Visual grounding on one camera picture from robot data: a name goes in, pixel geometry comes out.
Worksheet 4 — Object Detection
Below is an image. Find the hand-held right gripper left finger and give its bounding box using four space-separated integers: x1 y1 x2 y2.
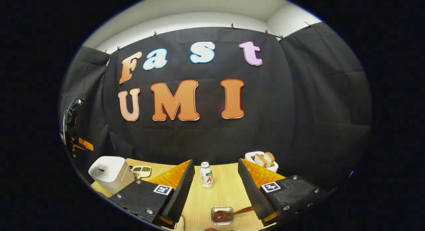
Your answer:
109 159 196 225

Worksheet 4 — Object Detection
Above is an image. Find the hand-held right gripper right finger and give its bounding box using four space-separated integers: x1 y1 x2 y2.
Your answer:
238 158 329 226

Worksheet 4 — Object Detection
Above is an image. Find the wire chopstick holder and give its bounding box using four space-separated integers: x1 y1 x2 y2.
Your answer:
211 207 234 225

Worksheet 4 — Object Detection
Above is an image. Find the white rice cooker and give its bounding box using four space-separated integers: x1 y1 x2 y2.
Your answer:
88 156 135 194

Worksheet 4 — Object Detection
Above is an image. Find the wooden spoon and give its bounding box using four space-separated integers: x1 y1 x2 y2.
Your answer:
212 206 254 223

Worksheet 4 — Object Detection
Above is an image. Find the white drink bottle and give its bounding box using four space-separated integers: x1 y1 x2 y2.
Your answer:
200 162 214 188

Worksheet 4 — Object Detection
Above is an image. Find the white toaster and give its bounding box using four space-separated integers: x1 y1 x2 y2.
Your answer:
245 151 279 173

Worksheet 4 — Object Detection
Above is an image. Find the small seasoning tray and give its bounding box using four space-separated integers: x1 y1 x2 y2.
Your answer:
131 166 152 178

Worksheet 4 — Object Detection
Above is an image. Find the black backdrop cloth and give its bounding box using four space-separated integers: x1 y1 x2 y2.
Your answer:
60 22 372 191

